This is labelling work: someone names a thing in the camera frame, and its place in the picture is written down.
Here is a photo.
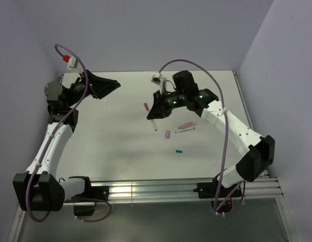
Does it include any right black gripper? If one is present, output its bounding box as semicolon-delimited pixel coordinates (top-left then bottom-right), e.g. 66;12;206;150
147;89;187;119

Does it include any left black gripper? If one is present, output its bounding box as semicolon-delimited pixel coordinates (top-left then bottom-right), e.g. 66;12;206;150
66;70;121;107

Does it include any white thin pen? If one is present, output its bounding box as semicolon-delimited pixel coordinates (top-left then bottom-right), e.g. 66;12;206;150
151;120;158;131

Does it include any pink pen cap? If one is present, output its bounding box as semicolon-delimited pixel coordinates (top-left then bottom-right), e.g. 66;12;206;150
143;103;149;111

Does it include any teal thin pen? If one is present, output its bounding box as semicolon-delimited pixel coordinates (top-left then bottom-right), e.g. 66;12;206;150
174;127;195;134

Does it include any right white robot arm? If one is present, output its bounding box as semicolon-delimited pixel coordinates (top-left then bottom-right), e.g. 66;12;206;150
147;71;275;197

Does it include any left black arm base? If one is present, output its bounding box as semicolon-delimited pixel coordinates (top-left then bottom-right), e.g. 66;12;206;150
72;186;112;221

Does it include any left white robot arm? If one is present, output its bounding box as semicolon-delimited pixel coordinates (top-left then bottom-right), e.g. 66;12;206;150
13;71;121;212

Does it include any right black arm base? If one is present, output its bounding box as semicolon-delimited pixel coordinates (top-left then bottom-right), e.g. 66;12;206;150
193;181;237;199

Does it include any purple marker cap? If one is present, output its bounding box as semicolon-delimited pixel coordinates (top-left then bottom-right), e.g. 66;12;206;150
165;130;171;139

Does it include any pink highlighter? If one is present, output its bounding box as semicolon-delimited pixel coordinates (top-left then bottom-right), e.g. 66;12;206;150
178;122;196;129

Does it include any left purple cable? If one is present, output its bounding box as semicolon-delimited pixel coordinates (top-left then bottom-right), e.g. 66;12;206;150
27;44;113;222

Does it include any purple cable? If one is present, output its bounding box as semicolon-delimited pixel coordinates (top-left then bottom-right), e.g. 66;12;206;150
159;59;246;216
27;44;113;222

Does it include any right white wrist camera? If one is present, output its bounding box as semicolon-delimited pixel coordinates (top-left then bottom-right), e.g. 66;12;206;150
151;72;167;94

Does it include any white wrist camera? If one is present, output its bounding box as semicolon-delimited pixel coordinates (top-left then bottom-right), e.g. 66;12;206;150
63;54;79;74
151;72;167;94

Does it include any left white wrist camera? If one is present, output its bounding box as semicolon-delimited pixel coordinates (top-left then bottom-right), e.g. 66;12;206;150
63;54;79;74

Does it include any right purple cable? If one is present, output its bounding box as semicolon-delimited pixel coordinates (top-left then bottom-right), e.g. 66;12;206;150
159;59;246;216

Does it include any aluminium rail frame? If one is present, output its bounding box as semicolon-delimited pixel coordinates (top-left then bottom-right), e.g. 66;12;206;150
9;72;298;241

